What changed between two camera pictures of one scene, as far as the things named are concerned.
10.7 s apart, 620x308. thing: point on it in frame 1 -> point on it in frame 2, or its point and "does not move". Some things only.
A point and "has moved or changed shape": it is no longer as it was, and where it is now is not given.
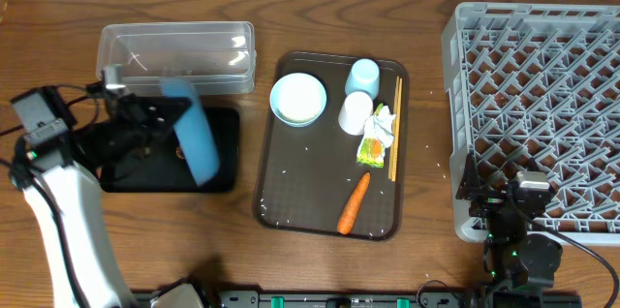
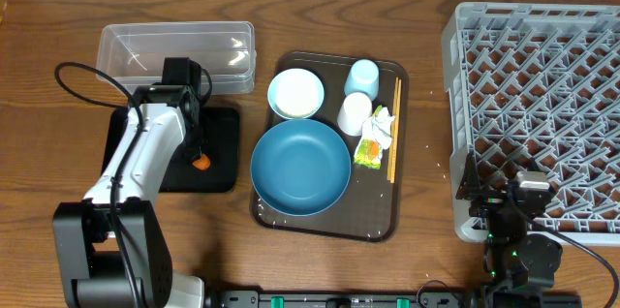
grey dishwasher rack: (537, 88) does not move
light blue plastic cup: (363, 77) does not move
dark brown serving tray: (308, 176) does not move
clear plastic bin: (220, 57) does not move
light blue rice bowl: (297, 99) does not move
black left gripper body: (126, 135) -> (198, 141)
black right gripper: (488, 200) does not move
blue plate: (193, 132) has moved or changed shape
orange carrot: (348, 214) -> (202, 163)
